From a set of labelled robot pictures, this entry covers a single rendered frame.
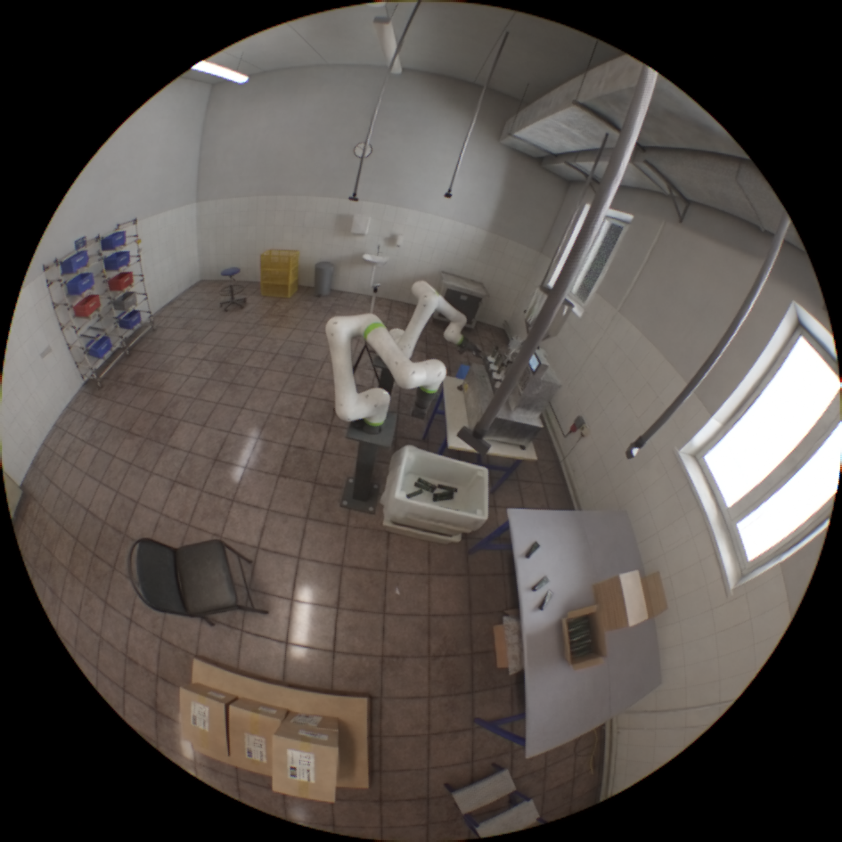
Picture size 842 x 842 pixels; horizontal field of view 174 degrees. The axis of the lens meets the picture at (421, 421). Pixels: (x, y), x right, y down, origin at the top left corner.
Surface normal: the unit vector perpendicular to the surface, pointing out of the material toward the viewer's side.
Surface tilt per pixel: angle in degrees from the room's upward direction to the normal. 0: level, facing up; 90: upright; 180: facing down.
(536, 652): 0
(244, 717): 0
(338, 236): 90
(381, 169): 90
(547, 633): 0
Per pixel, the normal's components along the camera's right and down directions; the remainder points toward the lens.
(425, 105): 0.00, 0.73
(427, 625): 0.25, -0.66
